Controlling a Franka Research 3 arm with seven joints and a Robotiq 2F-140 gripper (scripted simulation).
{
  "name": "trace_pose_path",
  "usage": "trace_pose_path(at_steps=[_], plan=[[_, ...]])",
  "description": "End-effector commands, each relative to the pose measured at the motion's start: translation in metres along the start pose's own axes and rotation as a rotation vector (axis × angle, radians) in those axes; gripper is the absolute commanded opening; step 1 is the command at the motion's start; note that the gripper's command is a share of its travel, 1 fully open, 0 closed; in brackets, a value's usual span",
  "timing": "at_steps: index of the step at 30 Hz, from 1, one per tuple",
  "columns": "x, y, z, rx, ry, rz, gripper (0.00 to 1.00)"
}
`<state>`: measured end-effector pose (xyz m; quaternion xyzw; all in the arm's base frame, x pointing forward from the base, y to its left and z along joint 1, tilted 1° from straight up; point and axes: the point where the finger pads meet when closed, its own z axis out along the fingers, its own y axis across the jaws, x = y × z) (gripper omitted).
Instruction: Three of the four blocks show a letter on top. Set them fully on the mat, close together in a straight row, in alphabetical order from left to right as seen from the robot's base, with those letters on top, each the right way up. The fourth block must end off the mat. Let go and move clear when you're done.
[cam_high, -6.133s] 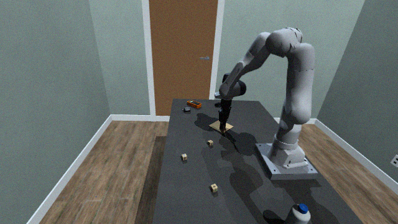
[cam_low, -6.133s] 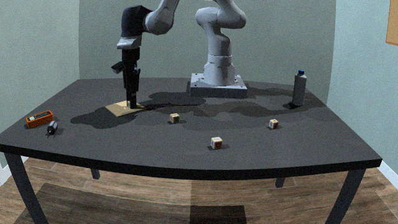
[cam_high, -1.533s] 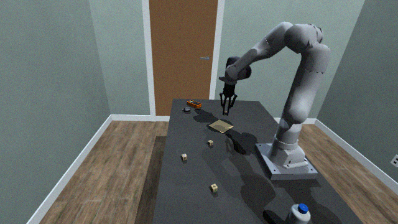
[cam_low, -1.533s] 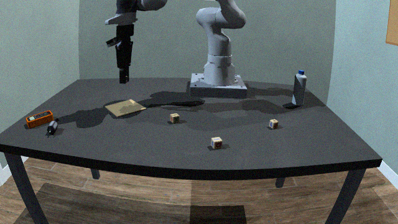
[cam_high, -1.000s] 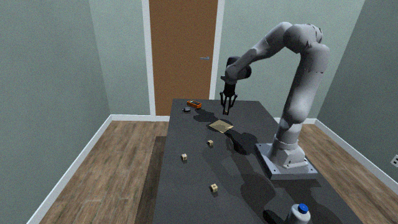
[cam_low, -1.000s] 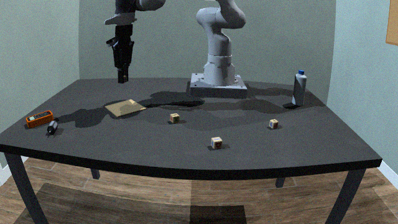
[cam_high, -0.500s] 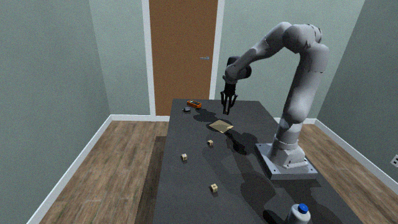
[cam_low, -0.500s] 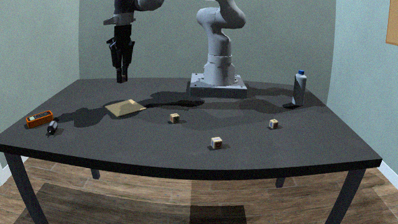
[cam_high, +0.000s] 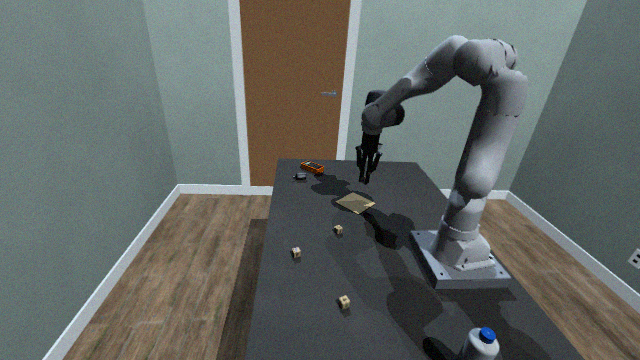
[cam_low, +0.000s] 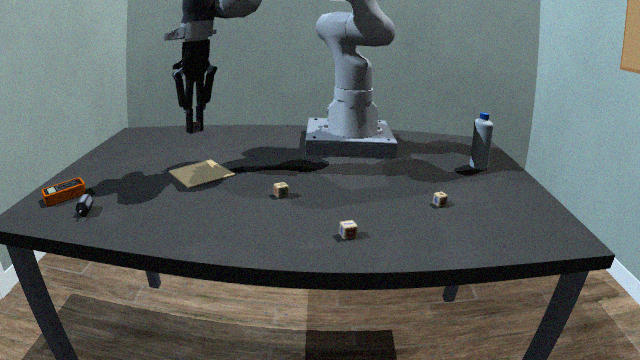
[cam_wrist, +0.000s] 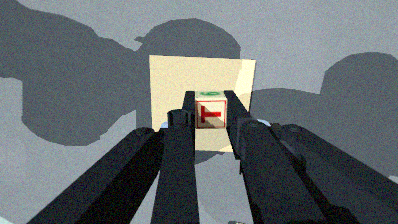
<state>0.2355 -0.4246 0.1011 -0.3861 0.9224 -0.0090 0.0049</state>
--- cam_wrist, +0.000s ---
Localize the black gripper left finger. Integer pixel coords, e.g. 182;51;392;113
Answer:
26;91;200;224

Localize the beige mat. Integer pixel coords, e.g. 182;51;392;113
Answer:
149;55;255;152

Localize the white letter block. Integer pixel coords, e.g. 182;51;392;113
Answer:
195;90;228;129

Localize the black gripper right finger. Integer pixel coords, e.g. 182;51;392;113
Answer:
224;90;398;224

